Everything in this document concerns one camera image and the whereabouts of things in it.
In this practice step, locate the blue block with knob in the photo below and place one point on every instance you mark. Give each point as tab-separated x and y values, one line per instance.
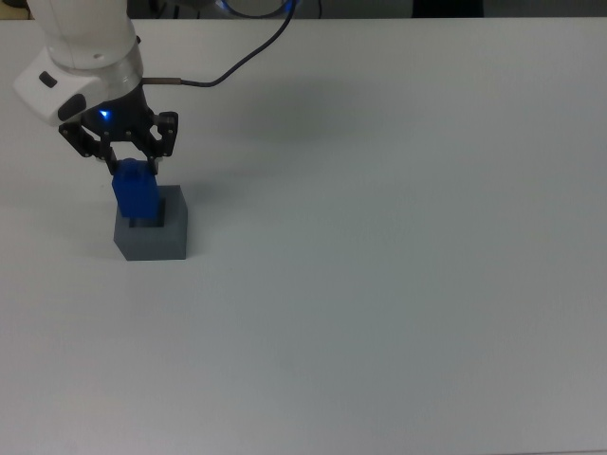
136	192

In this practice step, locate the grey hollow cuboid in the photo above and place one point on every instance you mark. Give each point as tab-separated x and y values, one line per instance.
154	239

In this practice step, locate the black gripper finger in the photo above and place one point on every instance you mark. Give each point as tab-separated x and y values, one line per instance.
166	135
85	142

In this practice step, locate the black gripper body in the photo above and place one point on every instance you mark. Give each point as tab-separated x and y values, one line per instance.
125	118

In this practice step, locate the black panel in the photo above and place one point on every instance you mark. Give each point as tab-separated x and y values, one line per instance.
448	7

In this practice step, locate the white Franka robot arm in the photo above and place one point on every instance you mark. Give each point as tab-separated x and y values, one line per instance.
80	33

